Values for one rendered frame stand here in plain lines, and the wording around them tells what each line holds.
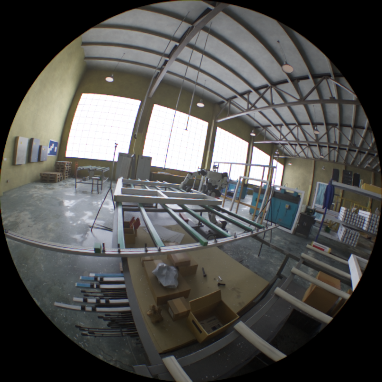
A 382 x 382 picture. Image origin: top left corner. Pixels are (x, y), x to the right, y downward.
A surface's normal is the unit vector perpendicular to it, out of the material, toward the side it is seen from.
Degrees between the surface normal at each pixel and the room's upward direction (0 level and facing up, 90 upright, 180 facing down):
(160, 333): 0
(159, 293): 0
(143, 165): 90
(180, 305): 0
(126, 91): 90
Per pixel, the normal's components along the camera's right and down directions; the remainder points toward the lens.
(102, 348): 0.17, -0.98
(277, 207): -0.86, -0.07
